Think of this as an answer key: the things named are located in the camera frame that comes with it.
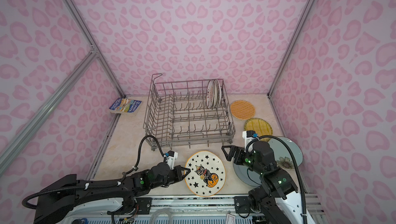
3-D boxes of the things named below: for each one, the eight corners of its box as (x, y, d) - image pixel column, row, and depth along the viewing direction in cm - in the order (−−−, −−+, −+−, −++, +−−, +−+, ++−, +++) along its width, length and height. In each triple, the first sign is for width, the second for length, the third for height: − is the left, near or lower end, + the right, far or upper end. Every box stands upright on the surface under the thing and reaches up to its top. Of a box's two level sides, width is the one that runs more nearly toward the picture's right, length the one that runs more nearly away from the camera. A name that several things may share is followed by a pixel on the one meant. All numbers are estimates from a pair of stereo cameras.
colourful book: (111, 112, 114) (108, 109, 111) (120, 100, 121) (118, 96, 118) (136, 117, 110) (134, 113, 107) (144, 104, 118) (143, 100, 115)
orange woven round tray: (232, 120, 108) (232, 118, 106) (229, 102, 119) (229, 100, 117) (256, 119, 108) (257, 117, 106) (251, 101, 119) (252, 99, 117)
